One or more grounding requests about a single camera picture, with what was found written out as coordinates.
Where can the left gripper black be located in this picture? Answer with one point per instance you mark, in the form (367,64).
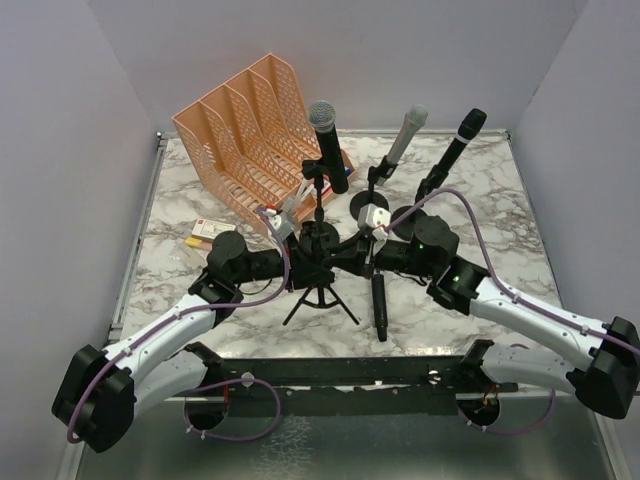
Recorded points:
(304,265)

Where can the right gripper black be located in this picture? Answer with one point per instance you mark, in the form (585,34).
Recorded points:
(364,254)

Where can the small black tripod stand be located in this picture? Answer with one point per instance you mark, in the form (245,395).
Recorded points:
(323,296)

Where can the black microphone white band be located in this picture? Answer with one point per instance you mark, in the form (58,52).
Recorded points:
(379,306)

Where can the black microphone silver grille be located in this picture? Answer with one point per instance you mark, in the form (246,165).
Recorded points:
(322,117)

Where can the black microphone grey band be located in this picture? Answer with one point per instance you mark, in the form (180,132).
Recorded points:
(469,128)

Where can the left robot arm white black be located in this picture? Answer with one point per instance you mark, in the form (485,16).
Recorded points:
(103,390)

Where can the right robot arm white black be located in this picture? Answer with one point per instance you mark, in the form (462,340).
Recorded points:
(595,360)

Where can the white remote red button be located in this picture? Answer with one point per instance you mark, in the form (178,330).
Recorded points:
(207,230)

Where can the yellow capped pen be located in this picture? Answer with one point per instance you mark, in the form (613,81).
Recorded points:
(199,244)

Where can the black mounting base bar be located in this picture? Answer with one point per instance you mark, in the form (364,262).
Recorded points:
(338,386)

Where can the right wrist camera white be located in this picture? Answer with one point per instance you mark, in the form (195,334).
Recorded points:
(375,220)

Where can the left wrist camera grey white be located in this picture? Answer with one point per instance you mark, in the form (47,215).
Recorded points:
(280,223)

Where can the aluminium frame rail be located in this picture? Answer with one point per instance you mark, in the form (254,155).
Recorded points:
(72,453)

